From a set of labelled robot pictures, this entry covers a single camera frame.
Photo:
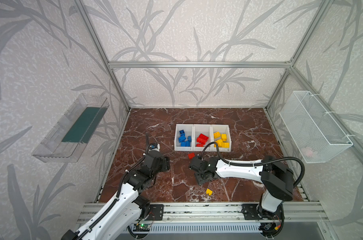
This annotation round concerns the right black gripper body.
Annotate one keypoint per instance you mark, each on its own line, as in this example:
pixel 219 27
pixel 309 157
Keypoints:
pixel 194 165

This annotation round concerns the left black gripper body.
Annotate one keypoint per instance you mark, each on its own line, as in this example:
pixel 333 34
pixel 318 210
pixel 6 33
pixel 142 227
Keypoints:
pixel 162 163

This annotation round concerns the small red lego top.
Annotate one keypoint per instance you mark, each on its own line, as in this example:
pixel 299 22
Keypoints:
pixel 191 155

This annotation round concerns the yellow lego front alone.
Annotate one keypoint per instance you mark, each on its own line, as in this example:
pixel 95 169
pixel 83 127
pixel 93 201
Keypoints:
pixel 209 192

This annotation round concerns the long red lego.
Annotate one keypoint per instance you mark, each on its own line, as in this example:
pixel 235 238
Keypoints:
pixel 200 141

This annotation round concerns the narrow yellow lego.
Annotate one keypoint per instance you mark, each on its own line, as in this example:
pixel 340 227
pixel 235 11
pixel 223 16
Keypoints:
pixel 226 145

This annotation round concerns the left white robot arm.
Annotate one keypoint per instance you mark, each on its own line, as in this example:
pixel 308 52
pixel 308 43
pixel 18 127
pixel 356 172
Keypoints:
pixel 126 206

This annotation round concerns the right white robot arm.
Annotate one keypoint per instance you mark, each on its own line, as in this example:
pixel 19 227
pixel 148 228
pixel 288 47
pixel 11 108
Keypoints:
pixel 279 177

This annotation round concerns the middle white bin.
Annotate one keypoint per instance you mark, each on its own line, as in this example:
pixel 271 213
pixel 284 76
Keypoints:
pixel 201 129

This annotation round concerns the white bin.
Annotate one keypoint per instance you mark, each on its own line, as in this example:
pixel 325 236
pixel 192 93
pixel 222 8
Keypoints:
pixel 223 129
pixel 188 129
pixel 201 129

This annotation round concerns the left white bin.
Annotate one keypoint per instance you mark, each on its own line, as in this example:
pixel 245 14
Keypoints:
pixel 188 129

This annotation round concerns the right white bin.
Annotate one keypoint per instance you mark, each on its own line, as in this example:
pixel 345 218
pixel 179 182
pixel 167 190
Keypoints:
pixel 223 129

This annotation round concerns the green circuit board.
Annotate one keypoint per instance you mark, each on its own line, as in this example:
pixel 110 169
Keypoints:
pixel 142 227

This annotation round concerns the pink object in basket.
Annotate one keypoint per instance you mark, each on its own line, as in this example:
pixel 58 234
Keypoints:
pixel 308 152

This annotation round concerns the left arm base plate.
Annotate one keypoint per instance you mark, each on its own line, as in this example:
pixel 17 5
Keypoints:
pixel 153 212

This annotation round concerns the aluminium front rail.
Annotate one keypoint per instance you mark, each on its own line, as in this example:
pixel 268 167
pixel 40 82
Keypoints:
pixel 194 212

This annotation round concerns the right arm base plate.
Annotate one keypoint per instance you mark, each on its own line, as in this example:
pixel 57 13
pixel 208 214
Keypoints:
pixel 250 211

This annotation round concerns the clear plastic wall shelf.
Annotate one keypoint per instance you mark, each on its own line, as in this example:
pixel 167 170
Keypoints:
pixel 67 140

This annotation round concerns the right circuit board with wires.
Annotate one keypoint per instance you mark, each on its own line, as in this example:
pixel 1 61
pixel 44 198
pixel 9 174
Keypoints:
pixel 269 230

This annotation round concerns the white wire mesh basket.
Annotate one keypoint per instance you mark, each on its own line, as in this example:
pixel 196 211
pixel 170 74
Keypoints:
pixel 311 125

